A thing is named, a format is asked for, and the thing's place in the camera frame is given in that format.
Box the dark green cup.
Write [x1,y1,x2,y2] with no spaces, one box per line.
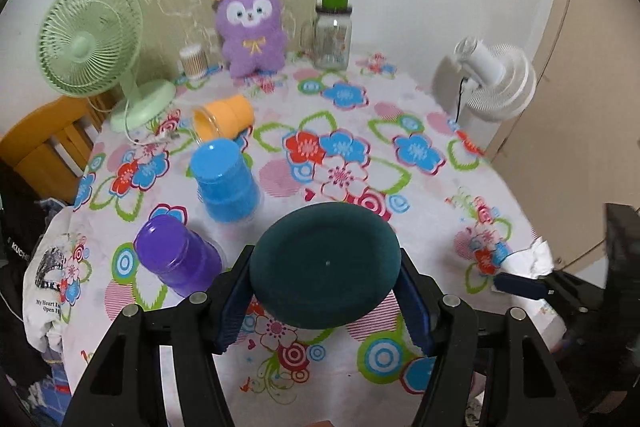
[249,202,401,329]

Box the purple cup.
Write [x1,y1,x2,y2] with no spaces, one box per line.
[133,214,224,298]

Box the white fan cable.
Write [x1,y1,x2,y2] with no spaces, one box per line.
[122,94,182,146]

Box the white table fan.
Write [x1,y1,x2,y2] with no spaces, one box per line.
[432,36,538,134]

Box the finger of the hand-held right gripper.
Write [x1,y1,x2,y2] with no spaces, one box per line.
[492,271,557,303]

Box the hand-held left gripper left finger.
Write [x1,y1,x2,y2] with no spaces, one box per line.
[61,245,258,427]

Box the purple plush toy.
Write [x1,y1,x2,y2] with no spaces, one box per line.
[214,0,289,80]

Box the orange cup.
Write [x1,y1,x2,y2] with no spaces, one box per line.
[192,95,255,143]

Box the beige cabinet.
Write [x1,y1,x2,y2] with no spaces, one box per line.
[487,0,640,275]

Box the white crumpled tissue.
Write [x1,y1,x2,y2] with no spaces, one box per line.
[506,238,555,281]

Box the glass jar with green lid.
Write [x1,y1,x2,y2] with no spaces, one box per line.
[299,0,355,70]

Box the blue cup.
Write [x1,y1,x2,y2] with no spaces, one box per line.
[188,139,264,224]

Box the green table fan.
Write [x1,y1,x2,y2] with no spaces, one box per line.
[38,0,177,133]

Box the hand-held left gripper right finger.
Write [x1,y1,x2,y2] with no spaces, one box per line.
[395,251,583,427]

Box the black fan cable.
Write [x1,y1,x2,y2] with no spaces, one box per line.
[454,74,469,124]

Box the white printed bag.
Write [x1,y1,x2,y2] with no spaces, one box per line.
[22,206,92,354]

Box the cotton swab container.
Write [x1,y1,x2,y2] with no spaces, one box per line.
[178,45,210,81]

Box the wooden chair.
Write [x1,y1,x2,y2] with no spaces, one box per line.
[0,96,110,204]

